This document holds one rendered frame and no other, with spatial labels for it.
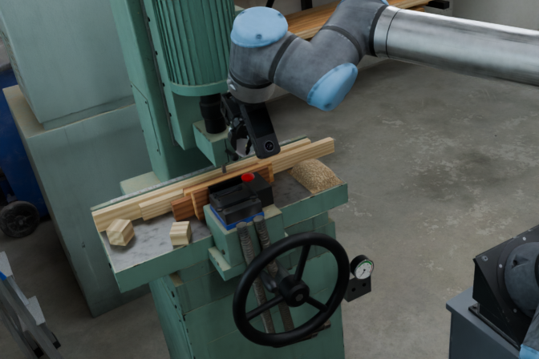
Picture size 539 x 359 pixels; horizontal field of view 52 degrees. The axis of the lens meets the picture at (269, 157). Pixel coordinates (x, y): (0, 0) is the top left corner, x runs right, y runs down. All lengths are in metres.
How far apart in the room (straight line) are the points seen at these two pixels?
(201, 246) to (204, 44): 0.46
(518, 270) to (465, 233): 1.29
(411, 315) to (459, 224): 0.65
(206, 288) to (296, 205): 0.29
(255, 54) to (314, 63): 0.10
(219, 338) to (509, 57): 0.98
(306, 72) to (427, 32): 0.20
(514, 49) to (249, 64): 0.41
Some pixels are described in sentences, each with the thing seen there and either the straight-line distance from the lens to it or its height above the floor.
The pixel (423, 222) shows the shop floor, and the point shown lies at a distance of 2.79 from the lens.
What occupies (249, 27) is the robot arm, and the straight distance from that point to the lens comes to 0.93.
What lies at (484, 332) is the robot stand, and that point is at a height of 0.55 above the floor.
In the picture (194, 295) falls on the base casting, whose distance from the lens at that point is 1.36.
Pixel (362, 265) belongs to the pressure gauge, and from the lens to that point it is 1.50.
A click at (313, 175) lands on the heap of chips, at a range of 1.39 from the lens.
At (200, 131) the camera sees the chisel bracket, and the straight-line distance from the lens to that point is 1.37.
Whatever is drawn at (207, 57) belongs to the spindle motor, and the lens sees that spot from 1.21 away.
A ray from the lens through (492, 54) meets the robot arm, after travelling 0.90.
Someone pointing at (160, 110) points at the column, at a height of 1.09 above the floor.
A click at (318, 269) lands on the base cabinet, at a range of 1.51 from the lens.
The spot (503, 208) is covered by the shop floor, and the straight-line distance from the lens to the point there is 2.93.
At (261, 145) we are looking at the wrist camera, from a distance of 1.06.
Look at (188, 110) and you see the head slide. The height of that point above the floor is 1.11.
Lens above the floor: 1.65
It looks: 29 degrees down
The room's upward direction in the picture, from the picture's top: 8 degrees counter-clockwise
